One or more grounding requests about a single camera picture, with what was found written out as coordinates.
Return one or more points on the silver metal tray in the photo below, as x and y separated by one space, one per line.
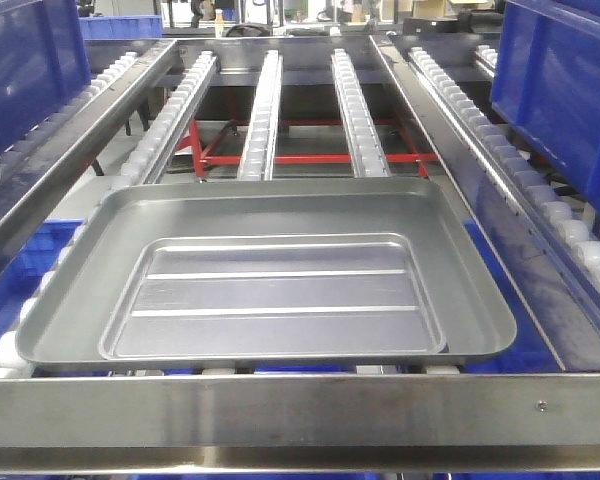
335 271

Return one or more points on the white roller track middle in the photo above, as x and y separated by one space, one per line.
259 152

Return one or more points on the white roller track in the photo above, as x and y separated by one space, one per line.
367 155
146 163
259 152

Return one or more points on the white roller track right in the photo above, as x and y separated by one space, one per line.
367 155

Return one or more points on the white roller track left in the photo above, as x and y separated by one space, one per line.
146 163

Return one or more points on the far left roller track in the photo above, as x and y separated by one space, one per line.
23 148

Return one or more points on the distant blue crate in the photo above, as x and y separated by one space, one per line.
121 27

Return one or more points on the steel front rack bar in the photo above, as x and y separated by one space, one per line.
405 422

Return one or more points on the far right roller track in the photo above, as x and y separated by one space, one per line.
559 214

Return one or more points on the right blue plastic bin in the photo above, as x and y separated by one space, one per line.
547 85

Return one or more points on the blue plastic bin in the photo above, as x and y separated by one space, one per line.
43 63
547 85

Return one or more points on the left blue plastic bin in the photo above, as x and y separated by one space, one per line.
43 63

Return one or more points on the red metal frame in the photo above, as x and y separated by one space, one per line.
212 149

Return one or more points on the steel divider rail right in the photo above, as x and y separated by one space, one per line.
556 290

